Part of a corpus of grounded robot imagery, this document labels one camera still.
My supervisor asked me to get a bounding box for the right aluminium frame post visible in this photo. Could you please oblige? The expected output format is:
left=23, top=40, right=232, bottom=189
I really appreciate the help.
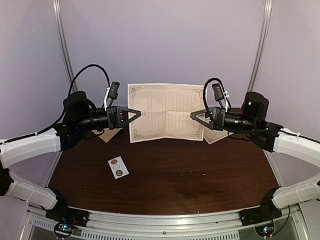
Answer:
left=247, top=0, right=273, bottom=92

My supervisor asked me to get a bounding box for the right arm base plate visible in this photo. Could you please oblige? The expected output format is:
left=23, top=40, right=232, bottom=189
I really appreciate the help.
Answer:
left=239, top=206, right=282, bottom=227

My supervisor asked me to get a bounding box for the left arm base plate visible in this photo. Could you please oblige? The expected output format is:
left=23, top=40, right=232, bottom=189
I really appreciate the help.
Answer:
left=45, top=207, right=89, bottom=227

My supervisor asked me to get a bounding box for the right circuit board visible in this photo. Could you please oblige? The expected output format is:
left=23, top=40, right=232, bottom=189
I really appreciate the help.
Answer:
left=254, top=223, right=275, bottom=238

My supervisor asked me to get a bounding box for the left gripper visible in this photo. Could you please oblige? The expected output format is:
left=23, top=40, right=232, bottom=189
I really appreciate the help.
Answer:
left=75, top=106, right=141, bottom=133

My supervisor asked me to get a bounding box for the aluminium frame post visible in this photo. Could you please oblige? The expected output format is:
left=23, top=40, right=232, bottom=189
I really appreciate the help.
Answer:
left=52, top=0, right=74, bottom=84
left=247, top=0, right=273, bottom=92

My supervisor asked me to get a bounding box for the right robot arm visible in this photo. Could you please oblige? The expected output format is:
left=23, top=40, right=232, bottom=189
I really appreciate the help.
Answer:
left=190, top=91, right=320, bottom=221

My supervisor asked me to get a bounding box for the left aluminium frame post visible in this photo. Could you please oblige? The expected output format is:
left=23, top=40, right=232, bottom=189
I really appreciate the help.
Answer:
left=52, top=0, right=74, bottom=84

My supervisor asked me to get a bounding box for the circuit board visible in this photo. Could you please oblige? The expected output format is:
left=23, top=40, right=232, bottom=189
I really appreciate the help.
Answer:
left=254, top=223, right=275, bottom=238
left=53, top=223, right=74, bottom=239

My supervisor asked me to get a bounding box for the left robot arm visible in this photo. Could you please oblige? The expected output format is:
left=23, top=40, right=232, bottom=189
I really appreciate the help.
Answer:
left=0, top=91, right=141, bottom=222

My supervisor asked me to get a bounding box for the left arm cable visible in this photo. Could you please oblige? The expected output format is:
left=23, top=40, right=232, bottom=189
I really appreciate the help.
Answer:
left=59, top=64, right=112, bottom=123

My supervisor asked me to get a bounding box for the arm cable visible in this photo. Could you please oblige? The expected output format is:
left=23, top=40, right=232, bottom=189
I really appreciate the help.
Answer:
left=59, top=64, right=112, bottom=123
left=202, top=77, right=226, bottom=118

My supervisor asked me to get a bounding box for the brown paper envelope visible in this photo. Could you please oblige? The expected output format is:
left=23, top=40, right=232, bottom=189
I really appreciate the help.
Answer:
left=92, top=128, right=122, bottom=143

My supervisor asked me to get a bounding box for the front aluminium rail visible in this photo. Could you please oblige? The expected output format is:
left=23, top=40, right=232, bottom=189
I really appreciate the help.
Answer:
left=18, top=205, right=312, bottom=240

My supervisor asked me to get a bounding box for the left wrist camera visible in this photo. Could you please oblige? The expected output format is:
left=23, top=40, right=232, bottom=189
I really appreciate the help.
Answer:
left=102, top=81, right=120, bottom=111

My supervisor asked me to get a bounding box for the letter sheet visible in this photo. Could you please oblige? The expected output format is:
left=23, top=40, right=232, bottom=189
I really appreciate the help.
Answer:
left=203, top=127, right=228, bottom=145
left=127, top=83, right=205, bottom=143

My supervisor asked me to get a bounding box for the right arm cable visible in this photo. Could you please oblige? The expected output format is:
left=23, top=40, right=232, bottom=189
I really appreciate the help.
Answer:
left=202, top=77, right=226, bottom=118

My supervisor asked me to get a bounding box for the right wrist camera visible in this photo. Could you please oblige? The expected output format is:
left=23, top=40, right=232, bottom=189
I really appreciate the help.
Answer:
left=212, top=83, right=231, bottom=112

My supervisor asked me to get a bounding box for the white sticker sheet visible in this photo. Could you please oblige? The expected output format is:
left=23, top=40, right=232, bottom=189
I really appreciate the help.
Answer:
left=107, top=156, right=130, bottom=180

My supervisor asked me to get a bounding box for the left circuit board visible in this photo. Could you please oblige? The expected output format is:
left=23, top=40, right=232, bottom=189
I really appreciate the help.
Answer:
left=53, top=223, right=74, bottom=239

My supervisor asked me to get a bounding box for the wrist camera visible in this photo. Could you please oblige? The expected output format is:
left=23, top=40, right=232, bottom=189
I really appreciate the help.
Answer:
left=102, top=81, right=120, bottom=111
left=212, top=83, right=231, bottom=112

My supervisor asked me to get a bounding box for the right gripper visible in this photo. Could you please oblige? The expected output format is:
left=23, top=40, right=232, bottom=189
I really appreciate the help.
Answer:
left=190, top=106, right=258, bottom=134

